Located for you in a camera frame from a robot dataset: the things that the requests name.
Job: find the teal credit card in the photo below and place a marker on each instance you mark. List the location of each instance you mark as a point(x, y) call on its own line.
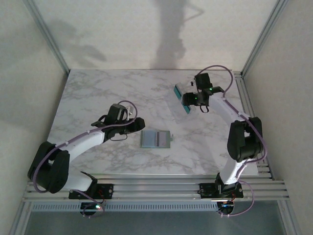
point(177, 93)

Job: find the aluminium frame rails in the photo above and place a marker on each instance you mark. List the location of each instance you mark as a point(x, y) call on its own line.
point(156, 188)

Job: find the black controller board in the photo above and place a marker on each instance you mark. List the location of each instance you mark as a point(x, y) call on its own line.
point(94, 207)
point(226, 208)

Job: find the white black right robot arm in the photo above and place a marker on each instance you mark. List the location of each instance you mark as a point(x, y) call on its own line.
point(221, 105)

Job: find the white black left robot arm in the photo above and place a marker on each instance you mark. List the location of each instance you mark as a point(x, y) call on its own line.
point(83, 144)

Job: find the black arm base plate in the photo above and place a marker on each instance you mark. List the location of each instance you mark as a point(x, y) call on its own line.
point(105, 191)
point(206, 191)

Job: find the green card holder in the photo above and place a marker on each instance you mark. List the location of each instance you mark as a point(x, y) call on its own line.
point(149, 139)

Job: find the aluminium frame post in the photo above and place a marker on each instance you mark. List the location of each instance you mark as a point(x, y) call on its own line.
point(291, 220)
point(20, 220)
point(49, 36)
point(264, 36)

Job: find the aluminium side rails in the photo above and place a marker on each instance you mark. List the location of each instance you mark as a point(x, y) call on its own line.
point(242, 85)

